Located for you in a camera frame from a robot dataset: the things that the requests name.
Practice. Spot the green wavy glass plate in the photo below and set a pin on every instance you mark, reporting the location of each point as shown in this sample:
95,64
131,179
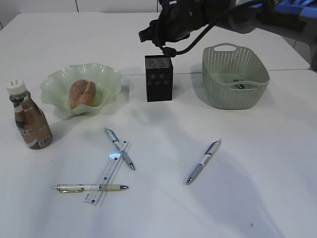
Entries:
55,89

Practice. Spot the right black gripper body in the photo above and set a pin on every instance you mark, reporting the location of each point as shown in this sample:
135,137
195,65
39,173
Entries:
177,19

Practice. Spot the clear plastic ruler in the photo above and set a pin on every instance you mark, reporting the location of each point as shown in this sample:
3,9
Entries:
105,176

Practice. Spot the sugared bread roll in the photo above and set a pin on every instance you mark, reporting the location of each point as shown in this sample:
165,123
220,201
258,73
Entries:
82,92

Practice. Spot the brown drink bottle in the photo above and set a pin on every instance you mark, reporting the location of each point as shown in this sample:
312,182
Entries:
29,118

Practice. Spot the cream grip pen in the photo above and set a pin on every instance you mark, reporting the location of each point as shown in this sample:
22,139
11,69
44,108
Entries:
75,188

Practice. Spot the grey grip pen right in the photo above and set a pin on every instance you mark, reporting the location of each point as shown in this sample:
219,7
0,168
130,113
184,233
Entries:
210,152

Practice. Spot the black square pen holder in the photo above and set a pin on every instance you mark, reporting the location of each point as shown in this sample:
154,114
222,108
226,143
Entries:
159,78

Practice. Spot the green plastic woven basket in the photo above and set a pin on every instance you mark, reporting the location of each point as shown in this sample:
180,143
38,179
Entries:
223,63

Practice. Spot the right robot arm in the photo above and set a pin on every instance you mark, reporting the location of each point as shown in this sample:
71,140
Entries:
296,19

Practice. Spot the blue grip pen on ruler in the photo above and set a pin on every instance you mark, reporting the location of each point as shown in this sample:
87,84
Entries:
115,141

